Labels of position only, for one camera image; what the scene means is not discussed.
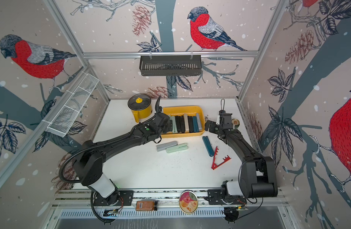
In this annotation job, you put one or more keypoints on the mint green pliers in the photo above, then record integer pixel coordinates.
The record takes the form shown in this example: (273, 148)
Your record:
(177, 148)
(170, 126)
(174, 127)

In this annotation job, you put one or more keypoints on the round pink tin lid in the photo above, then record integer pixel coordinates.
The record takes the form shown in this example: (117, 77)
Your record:
(188, 202)

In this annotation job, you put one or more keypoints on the beige pruning pliers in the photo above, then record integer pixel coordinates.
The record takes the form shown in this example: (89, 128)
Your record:
(186, 123)

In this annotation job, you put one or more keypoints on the white mesh wall basket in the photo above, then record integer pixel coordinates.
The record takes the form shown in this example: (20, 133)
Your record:
(74, 100)

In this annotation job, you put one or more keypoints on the yellow pot with dark lid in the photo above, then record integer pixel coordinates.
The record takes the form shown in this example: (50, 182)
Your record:
(140, 106)

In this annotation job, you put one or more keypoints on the small brown box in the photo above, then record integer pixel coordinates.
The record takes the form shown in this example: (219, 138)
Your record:
(146, 205)

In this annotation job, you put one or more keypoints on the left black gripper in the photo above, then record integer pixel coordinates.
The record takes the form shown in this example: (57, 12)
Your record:
(167, 128)

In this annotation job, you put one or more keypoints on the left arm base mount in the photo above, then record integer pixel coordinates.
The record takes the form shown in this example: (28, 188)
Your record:
(121, 197)

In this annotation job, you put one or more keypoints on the red plastic tool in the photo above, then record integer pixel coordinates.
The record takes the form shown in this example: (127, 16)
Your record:
(218, 161)

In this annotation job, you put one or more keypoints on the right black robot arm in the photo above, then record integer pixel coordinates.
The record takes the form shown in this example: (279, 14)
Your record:
(256, 175)

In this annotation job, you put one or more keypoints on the black pliers pair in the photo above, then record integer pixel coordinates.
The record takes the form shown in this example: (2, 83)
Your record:
(178, 124)

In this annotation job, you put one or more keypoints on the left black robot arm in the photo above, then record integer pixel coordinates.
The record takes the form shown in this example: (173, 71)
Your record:
(88, 163)

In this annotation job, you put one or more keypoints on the black hanging wire basket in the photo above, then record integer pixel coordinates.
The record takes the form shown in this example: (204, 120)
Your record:
(170, 65)

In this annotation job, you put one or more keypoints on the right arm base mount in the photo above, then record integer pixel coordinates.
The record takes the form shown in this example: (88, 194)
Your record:
(222, 197)

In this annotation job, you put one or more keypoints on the yellow plastic storage box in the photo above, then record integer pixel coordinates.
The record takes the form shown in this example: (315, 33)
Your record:
(179, 111)

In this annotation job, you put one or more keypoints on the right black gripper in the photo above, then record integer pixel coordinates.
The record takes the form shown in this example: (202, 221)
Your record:
(213, 124)

